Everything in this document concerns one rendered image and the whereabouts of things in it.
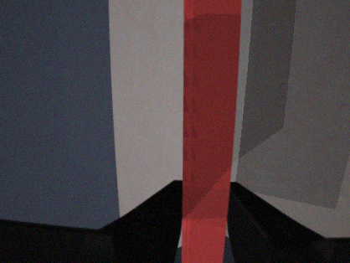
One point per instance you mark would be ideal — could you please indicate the red square panel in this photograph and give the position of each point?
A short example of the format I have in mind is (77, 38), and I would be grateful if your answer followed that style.
(210, 81)

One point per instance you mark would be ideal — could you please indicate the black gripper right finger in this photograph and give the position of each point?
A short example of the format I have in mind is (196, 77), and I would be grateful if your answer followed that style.
(260, 233)

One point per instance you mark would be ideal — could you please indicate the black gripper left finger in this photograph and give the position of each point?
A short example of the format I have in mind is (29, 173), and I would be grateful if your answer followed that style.
(149, 233)

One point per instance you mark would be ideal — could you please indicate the dark blue box with orange top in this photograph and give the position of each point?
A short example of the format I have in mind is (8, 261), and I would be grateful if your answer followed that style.
(228, 256)

